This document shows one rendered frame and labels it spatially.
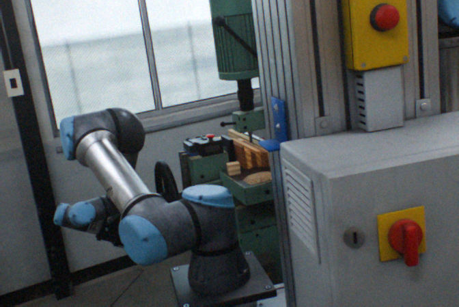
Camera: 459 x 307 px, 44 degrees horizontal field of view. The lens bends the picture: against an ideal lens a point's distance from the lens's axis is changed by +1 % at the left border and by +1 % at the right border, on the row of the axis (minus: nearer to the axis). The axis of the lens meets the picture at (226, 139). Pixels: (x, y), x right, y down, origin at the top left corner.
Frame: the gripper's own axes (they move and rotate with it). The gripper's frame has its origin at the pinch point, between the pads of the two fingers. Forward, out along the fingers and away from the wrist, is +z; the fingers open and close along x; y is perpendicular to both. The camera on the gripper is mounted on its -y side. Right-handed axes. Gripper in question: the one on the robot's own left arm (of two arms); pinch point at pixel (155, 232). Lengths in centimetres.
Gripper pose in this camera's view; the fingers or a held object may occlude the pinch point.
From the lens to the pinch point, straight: 205.8
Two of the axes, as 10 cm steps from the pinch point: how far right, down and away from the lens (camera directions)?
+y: -3.6, 9.3, 0.5
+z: 8.7, 3.1, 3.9
